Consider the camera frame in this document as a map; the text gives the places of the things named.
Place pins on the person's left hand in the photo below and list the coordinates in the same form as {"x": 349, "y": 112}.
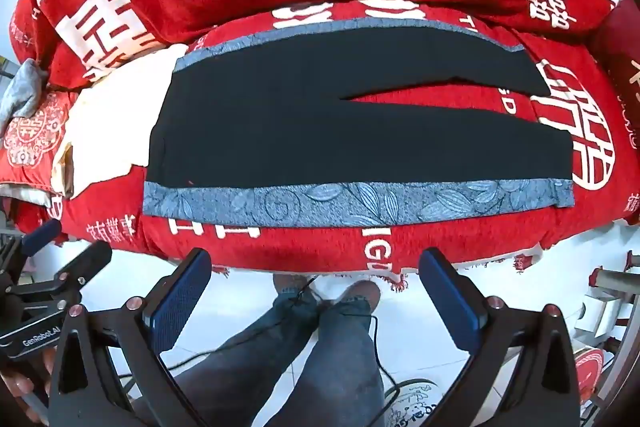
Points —
{"x": 20, "y": 384}

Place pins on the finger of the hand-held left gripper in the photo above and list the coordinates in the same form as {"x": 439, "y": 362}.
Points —
{"x": 42, "y": 235}
{"x": 85, "y": 264}

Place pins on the person's left leg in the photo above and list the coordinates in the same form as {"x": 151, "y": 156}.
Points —
{"x": 240, "y": 357}

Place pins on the white printed slipper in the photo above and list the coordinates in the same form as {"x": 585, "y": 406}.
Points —
{"x": 415, "y": 402}

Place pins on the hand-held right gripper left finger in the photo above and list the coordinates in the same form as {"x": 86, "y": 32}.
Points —
{"x": 181, "y": 299}

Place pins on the person's legs in jeans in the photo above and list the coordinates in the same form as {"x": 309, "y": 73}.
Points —
{"x": 376, "y": 342}

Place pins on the person's leg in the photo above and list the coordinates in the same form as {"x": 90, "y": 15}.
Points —
{"x": 240, "y": 357}
{"x": 340, "y": 367}

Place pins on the red round printed item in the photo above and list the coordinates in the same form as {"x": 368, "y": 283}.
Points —
{"x": 590, "y": 369}

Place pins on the cream cloth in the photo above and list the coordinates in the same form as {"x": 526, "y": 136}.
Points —
{"x": 110, "y": 132}

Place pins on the dark red printed cushion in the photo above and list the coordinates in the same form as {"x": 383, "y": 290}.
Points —
{"x": 625, "y": 57}

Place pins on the grey cloth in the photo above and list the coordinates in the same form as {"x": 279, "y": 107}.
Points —
{"x": 20, "y": 92}

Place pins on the person's right leg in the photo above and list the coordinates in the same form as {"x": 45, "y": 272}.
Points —
{"x": 340, "y": 367}

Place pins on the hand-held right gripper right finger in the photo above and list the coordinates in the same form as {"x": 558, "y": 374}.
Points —
{"x": 450, "y": 302}

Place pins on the red cushion with white pattern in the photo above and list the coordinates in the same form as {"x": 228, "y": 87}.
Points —
{"x": 30, "y": 147}

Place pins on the grey shoe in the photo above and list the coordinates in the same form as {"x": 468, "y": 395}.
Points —
{"x": 292, "y": 283}
{"x": 357, "y": 292}

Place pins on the black and grey shorts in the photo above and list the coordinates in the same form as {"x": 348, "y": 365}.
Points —
{"x": 300, "y": 132}

